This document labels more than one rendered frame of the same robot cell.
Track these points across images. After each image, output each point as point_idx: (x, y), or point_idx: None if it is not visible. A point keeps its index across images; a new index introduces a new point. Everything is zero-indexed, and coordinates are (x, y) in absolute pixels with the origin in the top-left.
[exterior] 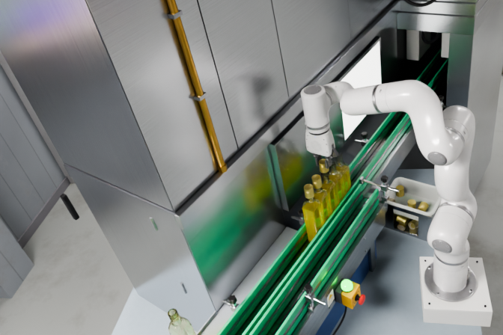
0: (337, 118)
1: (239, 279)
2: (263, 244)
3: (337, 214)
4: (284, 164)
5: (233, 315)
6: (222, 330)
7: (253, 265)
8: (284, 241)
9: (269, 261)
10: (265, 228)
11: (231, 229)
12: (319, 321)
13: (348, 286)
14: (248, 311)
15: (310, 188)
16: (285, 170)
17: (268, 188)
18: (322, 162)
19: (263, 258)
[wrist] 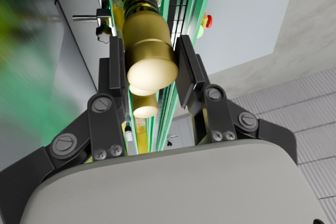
0: None
1: (95, 93)
2: (79, 68)
3: None
4: (18, 151)
5: (133, 124)
6: (134, 129)
7: (89, 75)
8: (85, 28)
9: (98, 61)
10: (72, 77)
11: (88, 160)
12: None
13: (200, 36)
14: (131, 106)
15: (153, 113)
16: (27, 123)
17: (44, 128)
18: (154, 84)
19: (88, 61)
